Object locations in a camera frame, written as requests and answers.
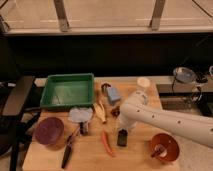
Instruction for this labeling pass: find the blue sponge block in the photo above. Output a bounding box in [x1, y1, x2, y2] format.
[107, 87, 121, 105]

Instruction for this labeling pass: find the orange carrot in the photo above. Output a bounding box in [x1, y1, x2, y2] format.
[101, 130, 115, 157]

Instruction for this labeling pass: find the bunch of red grapes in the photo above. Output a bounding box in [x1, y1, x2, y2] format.
[111, 106, 120, 117]

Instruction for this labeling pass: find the black handled knife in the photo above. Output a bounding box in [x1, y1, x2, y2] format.
[61, 126, 80, 169]

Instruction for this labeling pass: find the black chair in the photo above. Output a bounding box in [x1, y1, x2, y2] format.
[0, 76, 41, 171]

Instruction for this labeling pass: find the black eraser block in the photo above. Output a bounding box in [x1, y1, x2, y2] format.
[117, 129, 128, 147]

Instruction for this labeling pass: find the white cup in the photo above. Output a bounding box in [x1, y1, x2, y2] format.
[137, 77, 151, 91]

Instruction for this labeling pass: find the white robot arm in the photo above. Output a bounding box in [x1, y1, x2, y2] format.
[117, 90, 213, 148]

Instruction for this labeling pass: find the banana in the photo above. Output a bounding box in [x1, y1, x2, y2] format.
[93, 101, 106, 123]

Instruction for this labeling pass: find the green plastic tray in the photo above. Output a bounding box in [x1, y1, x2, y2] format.
[40, 73, 94, 110]

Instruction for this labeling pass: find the orange bowl with utensil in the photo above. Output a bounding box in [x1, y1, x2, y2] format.
[149, 133, 180, 163]

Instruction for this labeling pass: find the small dark red mushroom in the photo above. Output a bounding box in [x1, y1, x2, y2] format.
[101, 83, 111, 94]

